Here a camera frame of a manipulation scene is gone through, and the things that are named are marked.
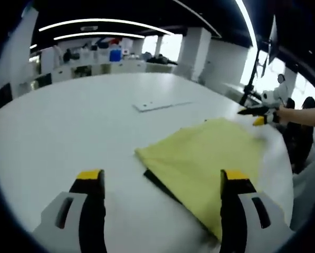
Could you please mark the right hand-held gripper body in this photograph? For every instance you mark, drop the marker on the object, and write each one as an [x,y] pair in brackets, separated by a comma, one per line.
[272,98]

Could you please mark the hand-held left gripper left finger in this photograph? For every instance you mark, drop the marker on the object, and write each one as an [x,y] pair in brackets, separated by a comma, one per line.
[94,205]

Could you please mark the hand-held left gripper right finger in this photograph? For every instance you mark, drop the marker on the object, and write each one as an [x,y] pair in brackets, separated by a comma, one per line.
[231,205]

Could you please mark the yellow blue long-sleeve garment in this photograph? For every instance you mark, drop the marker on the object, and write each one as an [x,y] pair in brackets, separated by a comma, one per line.
[199,158]

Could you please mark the white template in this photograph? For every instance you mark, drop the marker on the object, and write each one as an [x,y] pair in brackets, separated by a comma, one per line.
[152,106]

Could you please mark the person's right hand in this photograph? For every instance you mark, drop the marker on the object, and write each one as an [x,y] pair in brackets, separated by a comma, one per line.
[282,114]

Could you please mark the black display stand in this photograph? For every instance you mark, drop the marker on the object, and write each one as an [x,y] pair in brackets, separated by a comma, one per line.
[252,76]

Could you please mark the large dark display screen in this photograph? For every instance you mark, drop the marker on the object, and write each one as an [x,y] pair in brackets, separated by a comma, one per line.
[273,39]

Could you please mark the bright ceiling light strip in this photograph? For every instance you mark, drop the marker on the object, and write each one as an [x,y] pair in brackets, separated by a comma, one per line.
[245,18]

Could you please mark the tall white pillar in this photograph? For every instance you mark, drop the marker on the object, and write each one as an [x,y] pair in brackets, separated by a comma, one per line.
[195,52]

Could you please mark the narrow white pillar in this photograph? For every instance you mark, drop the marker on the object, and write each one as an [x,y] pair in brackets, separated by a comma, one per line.
[160,44]

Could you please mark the white counter with cabinets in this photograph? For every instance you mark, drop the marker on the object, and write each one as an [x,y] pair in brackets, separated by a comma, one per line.
[120,69]

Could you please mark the blue storage bin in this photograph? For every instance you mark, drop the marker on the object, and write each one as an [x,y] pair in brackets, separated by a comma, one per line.
[115,55]

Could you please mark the long curved ceiling light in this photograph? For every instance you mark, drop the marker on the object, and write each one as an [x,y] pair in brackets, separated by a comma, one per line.
[99,34]
[107,21]

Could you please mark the wide white pillar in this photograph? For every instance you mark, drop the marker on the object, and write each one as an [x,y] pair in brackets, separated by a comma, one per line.
[22,47]

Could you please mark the ceiling air vent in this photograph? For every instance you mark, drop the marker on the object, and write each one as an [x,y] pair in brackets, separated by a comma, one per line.
[89,28]

